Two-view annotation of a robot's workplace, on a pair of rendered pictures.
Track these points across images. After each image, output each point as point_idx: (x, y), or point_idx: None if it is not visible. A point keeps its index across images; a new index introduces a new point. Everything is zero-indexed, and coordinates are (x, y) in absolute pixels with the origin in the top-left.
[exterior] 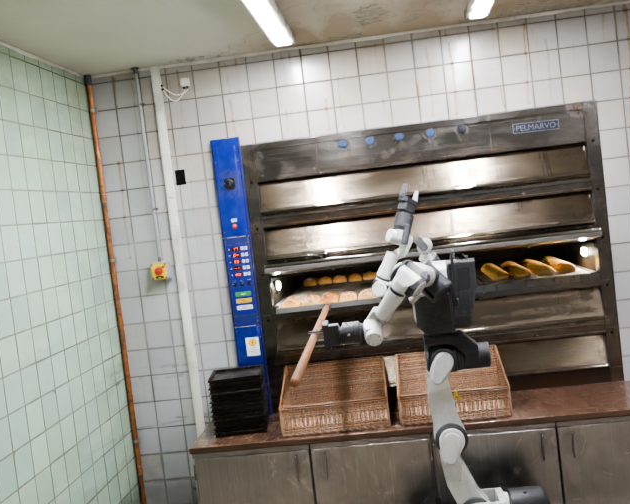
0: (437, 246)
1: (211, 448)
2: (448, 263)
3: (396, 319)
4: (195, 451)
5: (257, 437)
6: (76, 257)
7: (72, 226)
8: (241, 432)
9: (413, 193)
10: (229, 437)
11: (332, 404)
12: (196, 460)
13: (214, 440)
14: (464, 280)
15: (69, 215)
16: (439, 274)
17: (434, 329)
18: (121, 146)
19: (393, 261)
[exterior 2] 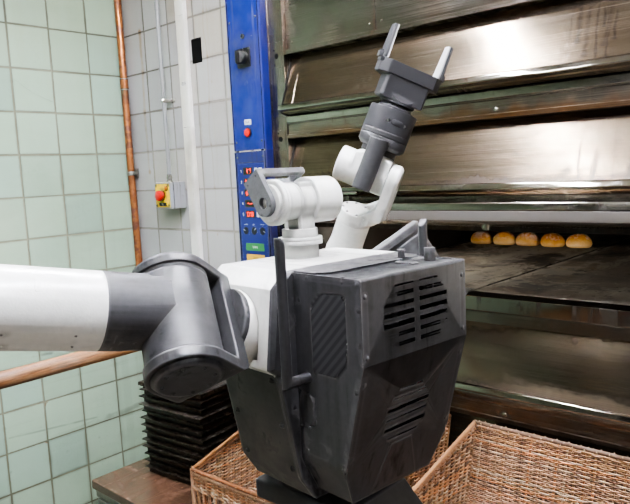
0: (563, 203)
1: (110, 492)
2: (295, 270)
3: (488, 348)
4: (96, 487)
5: (178, 499)
6: (17, 163)
7: (13, 118)
8: (177, 477)
9: (540, 70)
10: (160, 479)
11: (260, 499)
12: (99, 500)
13: (139, 476)
14: (330, 342)
15: (6, 102)
16: (170, 312)
17: (265, 466)
18: (142, 6)
19: (348, 230)
